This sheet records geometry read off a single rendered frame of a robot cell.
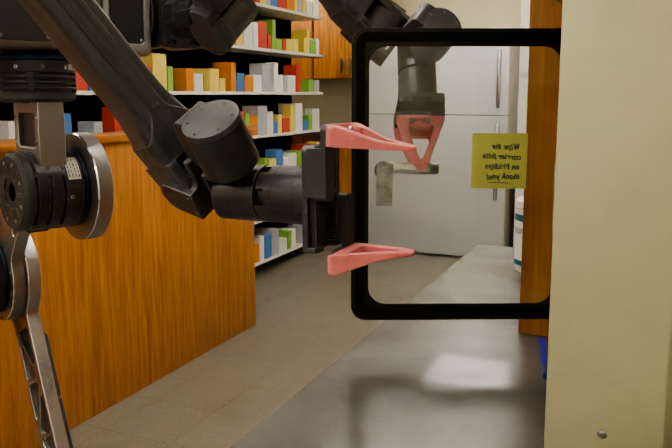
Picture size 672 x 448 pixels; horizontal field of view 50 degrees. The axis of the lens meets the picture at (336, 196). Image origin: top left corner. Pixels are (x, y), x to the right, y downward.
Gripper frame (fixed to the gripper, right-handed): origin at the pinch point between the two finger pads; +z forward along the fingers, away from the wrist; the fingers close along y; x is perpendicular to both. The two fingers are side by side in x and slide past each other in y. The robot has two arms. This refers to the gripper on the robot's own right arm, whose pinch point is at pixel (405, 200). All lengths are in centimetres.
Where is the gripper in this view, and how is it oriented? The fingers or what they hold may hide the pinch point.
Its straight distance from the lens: 67.5
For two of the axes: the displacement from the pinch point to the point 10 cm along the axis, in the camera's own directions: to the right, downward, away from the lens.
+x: 4.1, -1.2, 9.0
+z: 9.1, 0.5, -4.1
